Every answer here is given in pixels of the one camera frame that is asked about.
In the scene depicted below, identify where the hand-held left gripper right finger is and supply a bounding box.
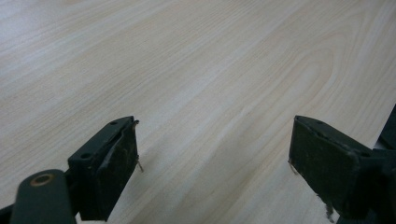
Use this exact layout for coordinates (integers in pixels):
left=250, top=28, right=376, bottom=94
left=288, top=115, right=379, bottom=220

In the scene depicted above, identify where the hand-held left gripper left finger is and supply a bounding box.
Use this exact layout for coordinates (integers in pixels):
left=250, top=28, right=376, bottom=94
left=67, top=116, right=140, bottom=222

